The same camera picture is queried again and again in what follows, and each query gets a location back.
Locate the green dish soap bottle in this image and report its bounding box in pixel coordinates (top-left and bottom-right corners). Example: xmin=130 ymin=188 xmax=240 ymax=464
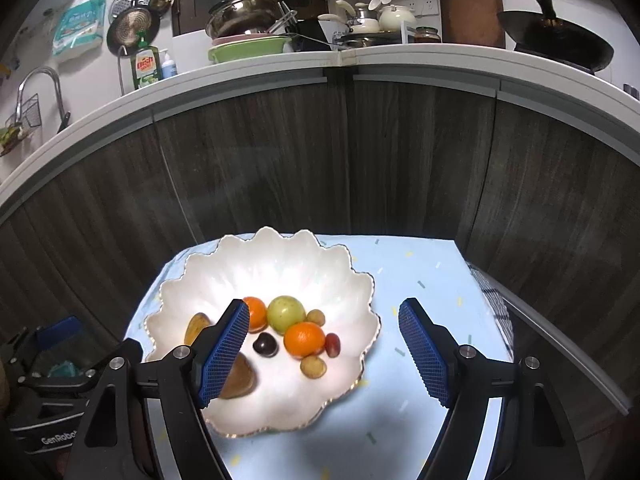
xmin=131 ymin=32 xmax=161 ymax=91

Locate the grey table rim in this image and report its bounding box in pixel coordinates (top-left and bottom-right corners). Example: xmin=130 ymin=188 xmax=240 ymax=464
xmin=470 ymin=260 xmax=632 ymax=413

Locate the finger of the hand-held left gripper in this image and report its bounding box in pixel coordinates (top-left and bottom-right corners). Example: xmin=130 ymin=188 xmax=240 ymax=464
xmin=17 ymin=338 xmax=145 ymax=397
xmin=0 ymin=315 xmax=87 ymax=367

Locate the dark wood kitchen cabinet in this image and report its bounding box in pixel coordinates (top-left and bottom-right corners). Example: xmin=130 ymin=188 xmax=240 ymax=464
xmin=0 ymin=67 xmax=640 ymax=441

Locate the brown kiwi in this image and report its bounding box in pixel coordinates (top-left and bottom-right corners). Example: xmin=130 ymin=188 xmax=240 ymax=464
xmin=219 ymin=352 xmax=258 ymax=401

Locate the white kettle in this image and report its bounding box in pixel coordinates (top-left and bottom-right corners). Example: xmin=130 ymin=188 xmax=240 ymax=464
xmin=335 ymin=0 xmax=381 ymax=33

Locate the wooden cutting board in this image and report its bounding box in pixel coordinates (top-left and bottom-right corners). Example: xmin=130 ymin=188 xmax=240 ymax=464
xmin=436 ymin=0 xmax=506 ymax=49

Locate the tissue pack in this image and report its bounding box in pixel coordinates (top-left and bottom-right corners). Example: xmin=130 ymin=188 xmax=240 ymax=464
xmin=52 ymin=0 xmax=108 ymax=63

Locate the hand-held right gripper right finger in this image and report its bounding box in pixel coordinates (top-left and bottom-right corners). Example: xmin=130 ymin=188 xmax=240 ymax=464
xmin=398 ymin=298 xmax=586 ymax=480

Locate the pink plate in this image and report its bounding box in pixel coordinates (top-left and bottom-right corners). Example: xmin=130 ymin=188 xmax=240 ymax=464
xmin=212 ymin=34 xmax=281 ymax=46

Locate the green apple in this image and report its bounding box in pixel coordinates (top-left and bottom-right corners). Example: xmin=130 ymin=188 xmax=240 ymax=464
xmin=266 ymin=295 xmax=307 ymax=336

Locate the green basin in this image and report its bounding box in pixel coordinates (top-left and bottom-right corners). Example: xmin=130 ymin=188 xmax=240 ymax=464
xmin=208 ymin=35 xmax=293 ymax=64

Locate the black wok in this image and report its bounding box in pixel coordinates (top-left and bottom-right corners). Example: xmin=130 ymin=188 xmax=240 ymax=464
xmin=496 ymin=0 xmax=615 ymax=73

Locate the dark purple plum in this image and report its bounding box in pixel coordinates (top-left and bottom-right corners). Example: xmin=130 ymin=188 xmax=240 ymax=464
xmin=252 ymin=332 xmax=278 ymax=358

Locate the yellow brown mango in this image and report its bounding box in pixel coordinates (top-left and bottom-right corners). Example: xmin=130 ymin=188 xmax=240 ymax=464
xmin=184 ymin=312 xmax=213 ymax=347

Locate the chrome faucet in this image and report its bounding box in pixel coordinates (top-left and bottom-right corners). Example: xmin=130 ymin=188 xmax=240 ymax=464
xmin=16 ymin=66 xmax=71 ymax=133

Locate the white kitchen countertop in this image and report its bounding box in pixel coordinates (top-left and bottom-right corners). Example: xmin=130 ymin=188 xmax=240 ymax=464
xmin=0 ymin=42 xmax=640 ymax=221

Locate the light blue speckled tablecloth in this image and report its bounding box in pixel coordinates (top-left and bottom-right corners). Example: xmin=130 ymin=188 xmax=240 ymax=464
xmin=124 ymin=232 xmax=516 ymax=480

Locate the orange tangerine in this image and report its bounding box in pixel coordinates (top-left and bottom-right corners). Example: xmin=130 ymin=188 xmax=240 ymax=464
xmin=242 ymin=296 xmax=269 ymax=333
xmin=283 ymin=322 xmax=326 ymax=359

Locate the wire sink rack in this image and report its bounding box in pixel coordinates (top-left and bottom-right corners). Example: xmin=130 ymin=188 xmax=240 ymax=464
xmin=0 ymin=94 xmax=42 ymax=156

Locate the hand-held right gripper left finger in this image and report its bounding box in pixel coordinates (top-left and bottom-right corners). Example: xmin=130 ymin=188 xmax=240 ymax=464
xmin=67 ymin=298 xmax=251 ymax=480

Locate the white scalloped bowl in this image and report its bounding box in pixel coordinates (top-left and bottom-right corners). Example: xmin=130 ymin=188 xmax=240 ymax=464
xmin=144 ymin=226 xmax=382 ymax=437

